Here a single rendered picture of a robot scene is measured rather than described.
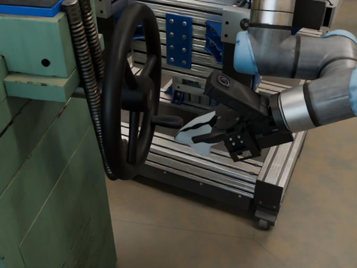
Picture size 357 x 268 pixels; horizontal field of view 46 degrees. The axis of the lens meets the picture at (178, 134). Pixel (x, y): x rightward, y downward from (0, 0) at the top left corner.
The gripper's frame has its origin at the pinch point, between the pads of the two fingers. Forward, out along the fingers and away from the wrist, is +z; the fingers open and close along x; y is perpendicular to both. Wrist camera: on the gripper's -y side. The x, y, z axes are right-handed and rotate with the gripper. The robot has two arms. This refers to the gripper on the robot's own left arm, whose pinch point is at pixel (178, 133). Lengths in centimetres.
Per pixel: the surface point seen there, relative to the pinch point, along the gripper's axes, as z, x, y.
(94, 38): 1.3, -2.3, -23.8
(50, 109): 18.7, -2.3, -15.4
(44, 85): 6.3, -12.4, -23.7
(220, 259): 27, 20, 67
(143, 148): 5.3, -4.4, -2.3
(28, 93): 9.6, -12.6, -23.6
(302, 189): 4, 58, 83
